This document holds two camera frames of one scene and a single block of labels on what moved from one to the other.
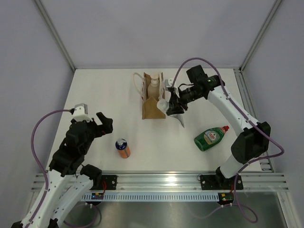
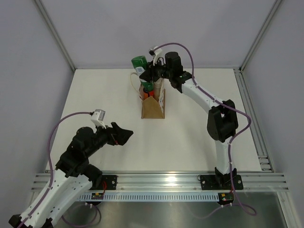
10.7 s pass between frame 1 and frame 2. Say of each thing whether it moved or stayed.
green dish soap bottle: moved
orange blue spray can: moved
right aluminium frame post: stayed
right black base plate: stayed
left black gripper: moved
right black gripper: moved
